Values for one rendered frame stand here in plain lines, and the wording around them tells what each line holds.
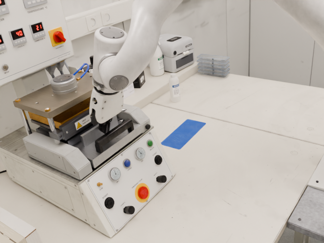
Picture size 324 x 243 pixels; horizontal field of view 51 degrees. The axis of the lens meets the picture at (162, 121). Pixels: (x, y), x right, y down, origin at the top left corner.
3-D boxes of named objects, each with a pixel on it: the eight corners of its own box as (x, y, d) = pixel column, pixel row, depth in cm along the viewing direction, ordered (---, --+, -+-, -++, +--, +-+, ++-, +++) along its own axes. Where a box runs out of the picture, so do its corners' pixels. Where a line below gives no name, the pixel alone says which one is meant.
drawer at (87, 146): (35, 144, 114) (28, 125, 111) (83, 116, 129) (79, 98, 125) (95, 170, 98) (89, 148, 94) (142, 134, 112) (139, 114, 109)
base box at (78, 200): (10, 181, 128) (-6, 143, 120) (84, 134, 153) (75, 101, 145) (111, 239, 98) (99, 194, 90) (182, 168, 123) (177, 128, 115)
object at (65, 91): (10, 122, 112) (-3, 86, 105) (81, 86, 132) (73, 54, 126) (56, 140, 98) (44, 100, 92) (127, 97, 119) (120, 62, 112)
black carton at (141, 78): (129, 88, 183) (128, 76, 179) (135, 81, 190) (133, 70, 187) (140, 88, 181) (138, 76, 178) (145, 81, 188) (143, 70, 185)
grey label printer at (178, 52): (145, 67, 208) (141, 40, 200) (167, 57, 220) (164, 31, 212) (175, 74, 192) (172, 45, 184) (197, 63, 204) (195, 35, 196)
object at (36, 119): (31, 122, 110) (21, 96, 105) (82, 95, 125) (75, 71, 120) (64, 134, 100) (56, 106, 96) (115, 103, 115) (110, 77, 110)
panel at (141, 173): (115, 233, 99) (84, 180, 96) (173, 176, 119) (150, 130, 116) (119, 234, 98) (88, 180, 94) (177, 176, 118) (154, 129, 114)
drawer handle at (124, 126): (96, 152, 99) (93, 140, 97) (129, 128, 109) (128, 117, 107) (101, 154, 98) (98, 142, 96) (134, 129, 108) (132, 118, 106)
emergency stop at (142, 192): (140, 201, 108) (134, 191, 107) (147, 194, 111) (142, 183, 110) (143, 201, 107) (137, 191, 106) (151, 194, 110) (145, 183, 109)
